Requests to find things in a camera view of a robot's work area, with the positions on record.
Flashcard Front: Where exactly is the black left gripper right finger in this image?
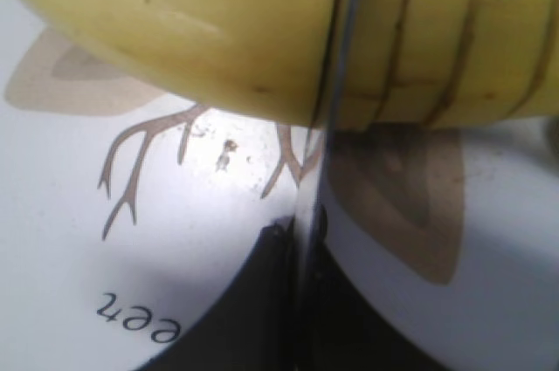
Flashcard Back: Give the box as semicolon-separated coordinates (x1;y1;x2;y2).
307;208;445;370

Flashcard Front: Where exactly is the yellow banana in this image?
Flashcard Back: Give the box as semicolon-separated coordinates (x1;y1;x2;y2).
22;0;558;130

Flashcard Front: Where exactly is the white deer cutting board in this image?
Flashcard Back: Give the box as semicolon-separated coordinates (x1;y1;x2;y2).
1;0;558;370

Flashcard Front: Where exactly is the steel cleaver knife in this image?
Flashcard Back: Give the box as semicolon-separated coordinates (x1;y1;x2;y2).
289;0;358;370

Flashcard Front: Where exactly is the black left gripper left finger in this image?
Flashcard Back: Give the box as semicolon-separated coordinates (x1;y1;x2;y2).
141;223;296;371

